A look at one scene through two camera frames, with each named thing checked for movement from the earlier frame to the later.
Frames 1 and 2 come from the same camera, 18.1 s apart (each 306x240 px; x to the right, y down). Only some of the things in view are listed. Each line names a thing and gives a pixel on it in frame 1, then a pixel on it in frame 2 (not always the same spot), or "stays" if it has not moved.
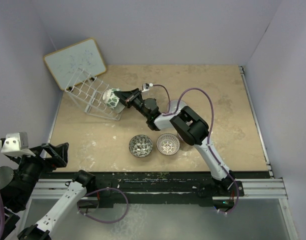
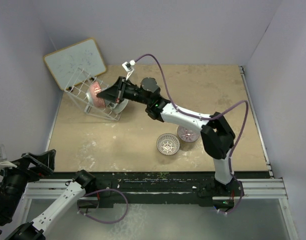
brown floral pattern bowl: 140,145 → 94,88
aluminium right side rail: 256,121 stays
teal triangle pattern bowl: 119,107 stays
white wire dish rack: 86,90 stays
